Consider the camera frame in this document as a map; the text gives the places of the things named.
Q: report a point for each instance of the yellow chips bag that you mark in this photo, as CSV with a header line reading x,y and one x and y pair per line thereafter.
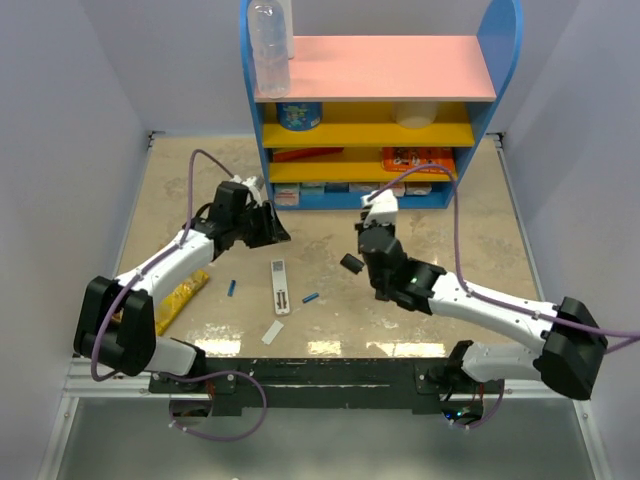
x,y
171,306

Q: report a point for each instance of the white remote control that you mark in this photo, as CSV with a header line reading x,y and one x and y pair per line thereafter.
x,y
280,287

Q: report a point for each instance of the blue cartoon can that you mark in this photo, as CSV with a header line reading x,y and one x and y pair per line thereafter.
x,y
299,116

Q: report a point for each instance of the red white tissue pack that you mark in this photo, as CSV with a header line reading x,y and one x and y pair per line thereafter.
x,y
286,194

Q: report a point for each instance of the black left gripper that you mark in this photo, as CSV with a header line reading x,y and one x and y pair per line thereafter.
x,y
272,230

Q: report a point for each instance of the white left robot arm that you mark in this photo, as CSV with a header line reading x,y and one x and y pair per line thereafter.
x,y
116,326

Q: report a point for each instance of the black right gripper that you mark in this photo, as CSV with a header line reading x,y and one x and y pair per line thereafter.
x,y
390,229

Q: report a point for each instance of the red flat book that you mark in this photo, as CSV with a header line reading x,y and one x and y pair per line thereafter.
x,y
299,154

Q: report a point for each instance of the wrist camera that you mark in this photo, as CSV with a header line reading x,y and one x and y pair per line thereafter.
x,y
380,208
254,184

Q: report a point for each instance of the white battery cover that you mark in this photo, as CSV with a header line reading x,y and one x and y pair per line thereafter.
x,y
272,332

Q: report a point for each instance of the green tissue pack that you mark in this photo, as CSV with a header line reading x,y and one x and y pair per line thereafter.
x,y
312,188

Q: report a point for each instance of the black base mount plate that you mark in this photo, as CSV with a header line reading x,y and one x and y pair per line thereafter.
x,y
419,385

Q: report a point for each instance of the clear plastic bottle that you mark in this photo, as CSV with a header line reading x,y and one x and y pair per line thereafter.
x,y
268,38

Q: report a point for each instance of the red tissue pack right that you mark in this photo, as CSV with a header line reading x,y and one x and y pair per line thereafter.
x,y
398,189

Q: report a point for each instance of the white bottle behind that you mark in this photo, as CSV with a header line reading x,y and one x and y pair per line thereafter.
x,y
288,14

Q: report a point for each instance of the orange box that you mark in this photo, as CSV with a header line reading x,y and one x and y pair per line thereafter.
x,y
401,159

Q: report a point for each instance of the blue battery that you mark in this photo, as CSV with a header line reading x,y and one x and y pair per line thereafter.
x,y
310,297
231,288

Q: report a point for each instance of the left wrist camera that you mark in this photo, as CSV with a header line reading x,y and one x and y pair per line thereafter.
x,y
254,184

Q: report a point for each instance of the blue tissue pack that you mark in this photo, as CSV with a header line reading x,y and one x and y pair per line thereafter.
x,y
337,187

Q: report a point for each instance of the blue shelf unit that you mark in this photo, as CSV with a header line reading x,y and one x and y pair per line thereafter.
x,y
359,78

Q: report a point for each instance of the white tissue pack right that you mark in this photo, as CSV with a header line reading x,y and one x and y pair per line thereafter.
x,y
418,189

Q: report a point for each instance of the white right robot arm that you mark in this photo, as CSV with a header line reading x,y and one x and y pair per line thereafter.
x,y
558,345

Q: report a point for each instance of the black battery cover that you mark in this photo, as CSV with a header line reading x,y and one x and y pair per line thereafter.
x,y
352,263

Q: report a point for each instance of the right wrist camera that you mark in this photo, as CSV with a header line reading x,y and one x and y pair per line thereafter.
x,y
380,208

